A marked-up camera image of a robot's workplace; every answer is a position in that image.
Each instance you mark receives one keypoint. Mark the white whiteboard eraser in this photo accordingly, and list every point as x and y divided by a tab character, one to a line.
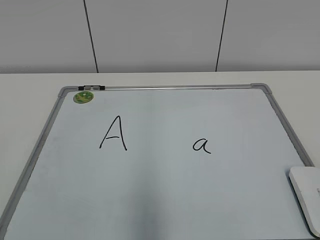
306	184

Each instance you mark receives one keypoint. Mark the white board with grey frame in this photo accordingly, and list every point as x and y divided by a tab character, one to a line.
207	162

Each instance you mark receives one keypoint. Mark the green round magnet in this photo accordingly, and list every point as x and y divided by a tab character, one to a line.
83	97

